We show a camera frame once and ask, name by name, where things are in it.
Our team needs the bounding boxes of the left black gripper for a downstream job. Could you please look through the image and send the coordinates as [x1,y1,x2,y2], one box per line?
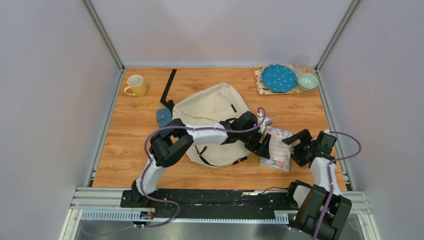
[239,126,272,161]

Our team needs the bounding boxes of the floral cover notebook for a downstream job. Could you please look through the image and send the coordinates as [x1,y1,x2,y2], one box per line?
[259,126,293,173]

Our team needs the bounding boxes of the beige canvas backpack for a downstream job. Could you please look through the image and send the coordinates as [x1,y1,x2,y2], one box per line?
[160,69,252,168]

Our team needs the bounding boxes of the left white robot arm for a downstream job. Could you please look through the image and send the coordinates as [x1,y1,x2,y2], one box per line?
[131,107,271,208]

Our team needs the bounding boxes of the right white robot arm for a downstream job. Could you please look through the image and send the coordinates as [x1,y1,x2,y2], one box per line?
[282,129,352,240]

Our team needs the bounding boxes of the light green bowl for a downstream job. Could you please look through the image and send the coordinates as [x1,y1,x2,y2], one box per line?
[297,72,320,92]

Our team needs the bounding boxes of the blue dotted plate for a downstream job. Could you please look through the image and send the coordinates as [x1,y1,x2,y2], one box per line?
[260,64,297,93]

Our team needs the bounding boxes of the clear glass cup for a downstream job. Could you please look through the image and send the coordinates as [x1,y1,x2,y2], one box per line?
[292,54,309,75]

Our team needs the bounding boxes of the floral tray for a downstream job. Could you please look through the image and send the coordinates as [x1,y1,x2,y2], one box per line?
[253,63,308,95]

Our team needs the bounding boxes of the teal wallet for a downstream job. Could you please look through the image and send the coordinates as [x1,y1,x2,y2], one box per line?
[156,107,173,128]

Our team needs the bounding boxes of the yellow mug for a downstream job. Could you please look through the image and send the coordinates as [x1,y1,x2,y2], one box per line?
[123,74,147,97]

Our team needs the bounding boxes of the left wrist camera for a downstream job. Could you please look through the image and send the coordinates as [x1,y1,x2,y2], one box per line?
[257,112,273,133]

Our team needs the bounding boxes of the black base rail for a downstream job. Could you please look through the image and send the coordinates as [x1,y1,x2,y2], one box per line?
[120,188,298,220]

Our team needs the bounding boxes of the right aluminium frame post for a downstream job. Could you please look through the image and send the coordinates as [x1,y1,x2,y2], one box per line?
[314,0,362,73]

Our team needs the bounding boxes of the aluminium frame post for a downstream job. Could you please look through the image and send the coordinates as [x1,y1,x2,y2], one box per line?
[81,0,125,72]
[314,0,362,73]

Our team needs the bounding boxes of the left aluminium frame post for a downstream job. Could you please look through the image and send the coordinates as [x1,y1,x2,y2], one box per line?
[81,0,125,72]

